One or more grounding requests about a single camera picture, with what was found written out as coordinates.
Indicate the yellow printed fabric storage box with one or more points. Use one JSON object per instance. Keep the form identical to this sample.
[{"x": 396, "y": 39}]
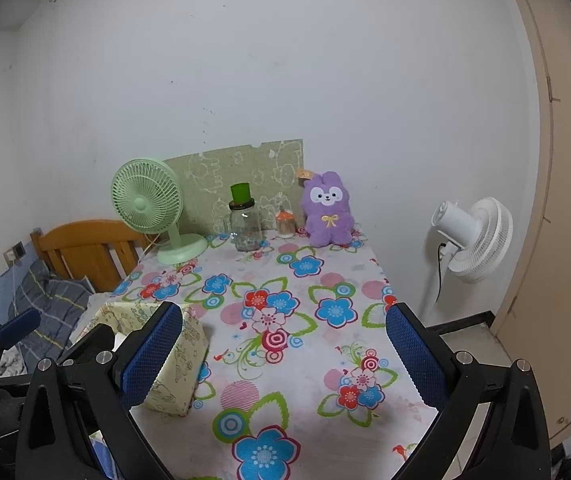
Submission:
[{"x": 185, "y": 360}]

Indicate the green cartoon printed board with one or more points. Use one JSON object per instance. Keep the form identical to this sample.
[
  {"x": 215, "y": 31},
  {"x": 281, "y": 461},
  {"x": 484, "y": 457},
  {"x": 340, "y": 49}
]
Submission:
[{"x": 225, "y": 165}]

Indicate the glass jar mug green lid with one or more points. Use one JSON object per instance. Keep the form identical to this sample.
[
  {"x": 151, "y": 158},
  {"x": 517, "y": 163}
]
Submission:
[{"x": 245, "y": 232}]

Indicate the white standing fan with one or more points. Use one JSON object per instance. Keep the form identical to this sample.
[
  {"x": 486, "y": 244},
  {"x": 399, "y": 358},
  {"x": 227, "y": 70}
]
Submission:
[{"x": 485, "y": 240}]

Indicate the green desk fan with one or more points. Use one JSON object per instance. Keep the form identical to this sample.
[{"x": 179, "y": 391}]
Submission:
[{"x": 140, "y": 195}]

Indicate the small jar orange lid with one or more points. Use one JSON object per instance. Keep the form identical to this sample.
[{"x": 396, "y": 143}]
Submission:
[{"x": 285, "y": 227}]

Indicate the beige door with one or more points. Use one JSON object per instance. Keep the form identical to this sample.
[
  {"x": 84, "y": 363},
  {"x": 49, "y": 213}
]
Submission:
[{"x": 565, "y": 210}]

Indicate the white crumpled cloth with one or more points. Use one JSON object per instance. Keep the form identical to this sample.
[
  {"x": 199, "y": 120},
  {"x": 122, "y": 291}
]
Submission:
[{"x": 12, "y": 362}]

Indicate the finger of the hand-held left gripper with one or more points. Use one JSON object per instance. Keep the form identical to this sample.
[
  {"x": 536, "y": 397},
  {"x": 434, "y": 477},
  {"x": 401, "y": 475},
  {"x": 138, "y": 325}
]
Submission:
[
  {"x": 15, "y": 331},
  {"x": 92, "y": 340}
]

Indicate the dark wall socket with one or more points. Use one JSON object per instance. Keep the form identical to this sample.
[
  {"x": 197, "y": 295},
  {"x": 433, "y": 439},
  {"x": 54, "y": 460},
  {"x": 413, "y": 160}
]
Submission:
[{"x": 18, "y": 249}]

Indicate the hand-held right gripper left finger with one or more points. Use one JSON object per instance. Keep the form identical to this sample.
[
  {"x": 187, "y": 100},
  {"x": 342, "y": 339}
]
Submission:
[{"x": 153, "y": 355}]

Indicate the floral tablecloth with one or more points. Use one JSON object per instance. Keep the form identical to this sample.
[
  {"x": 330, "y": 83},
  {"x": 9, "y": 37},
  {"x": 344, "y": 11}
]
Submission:
[{"x": 290, "y": 360}]

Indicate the wooden bed headboard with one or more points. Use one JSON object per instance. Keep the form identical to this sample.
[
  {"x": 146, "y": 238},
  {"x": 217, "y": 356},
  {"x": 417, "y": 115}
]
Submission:
[{"x": 80, "y": 245}]

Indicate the grey plaid pillow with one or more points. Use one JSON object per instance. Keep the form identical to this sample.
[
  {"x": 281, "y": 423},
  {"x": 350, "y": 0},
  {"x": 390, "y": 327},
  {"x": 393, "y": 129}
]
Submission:
[{"x": 60, "y": 300}]

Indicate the purple plush bunny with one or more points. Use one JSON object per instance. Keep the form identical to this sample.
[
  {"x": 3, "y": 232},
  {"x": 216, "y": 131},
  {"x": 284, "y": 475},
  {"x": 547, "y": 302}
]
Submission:
[{"x": 328, "y": 220}]

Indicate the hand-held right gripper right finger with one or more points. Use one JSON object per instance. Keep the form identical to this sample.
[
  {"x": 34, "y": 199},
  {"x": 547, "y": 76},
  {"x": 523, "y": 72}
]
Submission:
[{"x": 415, "y": 360}]

